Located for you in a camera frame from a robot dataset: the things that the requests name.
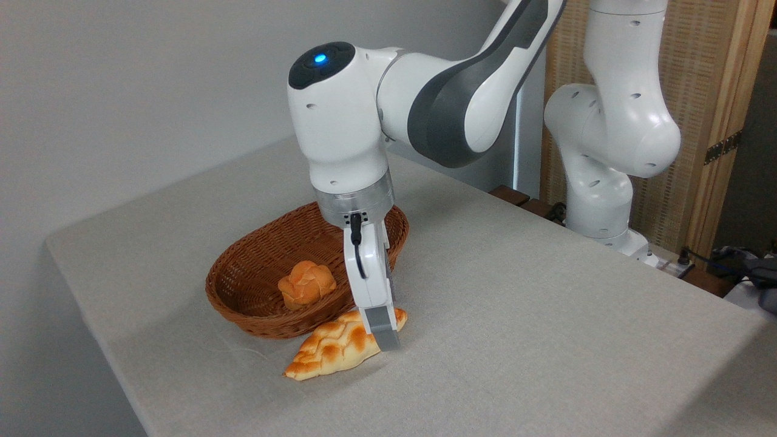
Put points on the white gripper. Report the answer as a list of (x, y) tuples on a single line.
[(373, 267)]

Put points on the long braided bread loaf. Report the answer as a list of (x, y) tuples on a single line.
[(331, 352)]

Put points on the round orange bread roll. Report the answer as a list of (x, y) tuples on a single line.
[(306, 282)]

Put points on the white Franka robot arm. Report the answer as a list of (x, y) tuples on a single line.
[(613, 121)]

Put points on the brown wicker oval basket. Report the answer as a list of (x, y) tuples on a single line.
[(243, 291)]

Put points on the grey tablecloth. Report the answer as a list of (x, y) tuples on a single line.
[(516, 315)]

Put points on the dark grey bag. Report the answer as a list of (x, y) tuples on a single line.
[(762, 282)]

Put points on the metal screen hinge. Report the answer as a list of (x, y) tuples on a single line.
[(722, 147)]

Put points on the wooden rattan folding screen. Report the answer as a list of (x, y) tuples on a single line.
[(716, 73)]

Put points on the white vertical wall trim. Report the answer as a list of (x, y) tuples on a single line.
[(529, 152)]

